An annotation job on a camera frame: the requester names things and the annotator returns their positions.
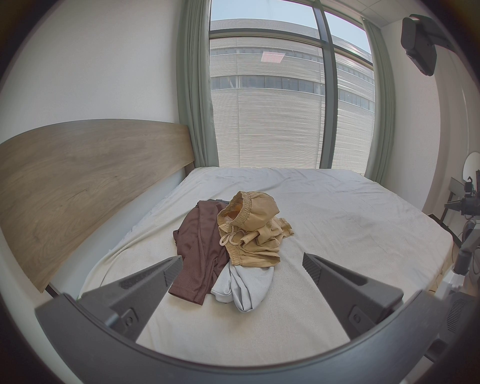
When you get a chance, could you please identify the bed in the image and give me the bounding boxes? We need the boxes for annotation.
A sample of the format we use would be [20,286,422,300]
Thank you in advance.
[0,119,456,368]

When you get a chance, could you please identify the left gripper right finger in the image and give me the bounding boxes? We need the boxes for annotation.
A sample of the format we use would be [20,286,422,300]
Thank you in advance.
[302,252,405,342]

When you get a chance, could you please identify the tan shorts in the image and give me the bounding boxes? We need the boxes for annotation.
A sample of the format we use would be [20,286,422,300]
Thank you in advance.
[217,190,295,269]

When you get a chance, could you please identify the brown garment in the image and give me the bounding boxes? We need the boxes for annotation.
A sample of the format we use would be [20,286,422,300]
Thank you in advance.
[168,200,230,305]

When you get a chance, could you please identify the window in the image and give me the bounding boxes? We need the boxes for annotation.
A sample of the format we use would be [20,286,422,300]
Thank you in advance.
[209,0,376,175]

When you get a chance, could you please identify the pale blue garment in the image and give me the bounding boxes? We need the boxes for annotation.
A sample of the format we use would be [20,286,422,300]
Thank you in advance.
[211,259,276,313]

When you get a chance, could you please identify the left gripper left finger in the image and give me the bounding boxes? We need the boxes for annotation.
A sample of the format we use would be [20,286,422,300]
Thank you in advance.
[80,256,184,343]

